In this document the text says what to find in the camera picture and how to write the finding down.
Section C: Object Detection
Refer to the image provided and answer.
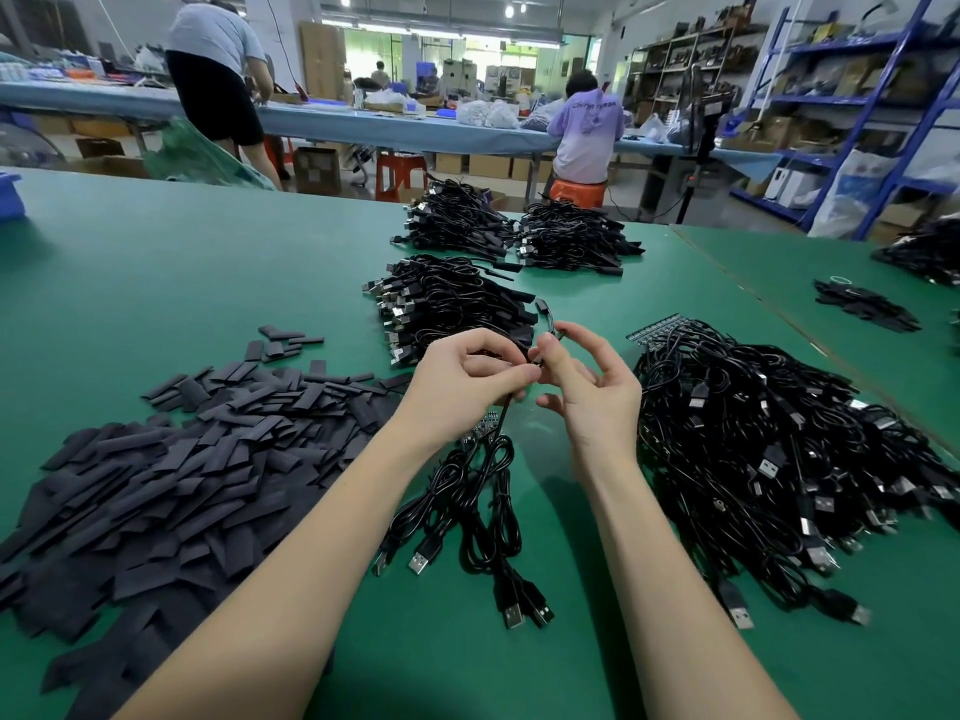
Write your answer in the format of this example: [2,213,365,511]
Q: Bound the person's left hand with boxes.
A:
[382,328,545,462]

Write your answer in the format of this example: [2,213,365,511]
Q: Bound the person's right hand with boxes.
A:
[528,322,647,483]

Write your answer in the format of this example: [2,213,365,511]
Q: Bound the heap of finished black cables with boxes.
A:
[363,254,542,369]

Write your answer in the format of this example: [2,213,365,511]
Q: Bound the joined bunch of black cables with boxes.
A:
[370,404,557,631]

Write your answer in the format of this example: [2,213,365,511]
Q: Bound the bundle of black cables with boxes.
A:
[393,176,519,264]
[514,199,647,279]

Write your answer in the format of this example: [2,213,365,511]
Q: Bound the large pile of black cables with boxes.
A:
[630,314,960,631]

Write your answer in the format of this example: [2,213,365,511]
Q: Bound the small bundle of cables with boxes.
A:
[814,277,924,334]

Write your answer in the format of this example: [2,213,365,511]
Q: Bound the pile of black sleeve strips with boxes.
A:
[0,325,410,720]

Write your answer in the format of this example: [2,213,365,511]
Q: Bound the huge heap of black cables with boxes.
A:
[873,217,960,288]

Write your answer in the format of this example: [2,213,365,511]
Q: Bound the person's left forearm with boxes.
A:
[117,434,440,720]

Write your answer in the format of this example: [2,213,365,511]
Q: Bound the person's right forearm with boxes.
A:
[577,449,800,720]

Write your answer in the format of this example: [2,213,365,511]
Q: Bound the orange plastic stool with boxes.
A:
[549,178,609,210]

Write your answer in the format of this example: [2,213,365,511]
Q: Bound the red plastic stool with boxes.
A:
[375,151,431,201]

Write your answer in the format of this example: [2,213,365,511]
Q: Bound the small upright cardboard box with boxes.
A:
[294,145,342,196]

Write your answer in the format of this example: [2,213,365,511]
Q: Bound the black tripod stand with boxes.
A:
[649,67,740,226]

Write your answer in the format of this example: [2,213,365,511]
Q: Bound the white plastic bag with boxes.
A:
[807,149,902,240]

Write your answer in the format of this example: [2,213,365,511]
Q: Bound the green plastic bag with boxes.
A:
[142,115,276,190]

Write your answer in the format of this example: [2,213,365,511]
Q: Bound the dark storage shelf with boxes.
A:
[627,4,767,129]

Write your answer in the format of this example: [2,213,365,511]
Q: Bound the open cardboard box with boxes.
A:
[60,154,152,180]

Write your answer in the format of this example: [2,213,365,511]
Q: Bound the blue metal shelving rack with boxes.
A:
[730,0,960,238]

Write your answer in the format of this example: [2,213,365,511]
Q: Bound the long blue work table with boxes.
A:
[0,79,785,171]

